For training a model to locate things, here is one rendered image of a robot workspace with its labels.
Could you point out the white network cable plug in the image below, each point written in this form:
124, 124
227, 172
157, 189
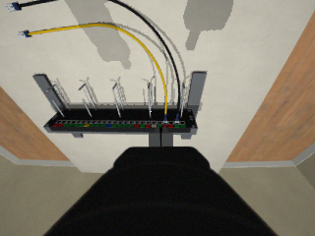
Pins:
23, 34

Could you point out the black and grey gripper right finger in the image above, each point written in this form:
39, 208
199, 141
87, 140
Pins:
166, 138

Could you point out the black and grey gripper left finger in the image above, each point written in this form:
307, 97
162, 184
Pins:
155, 138

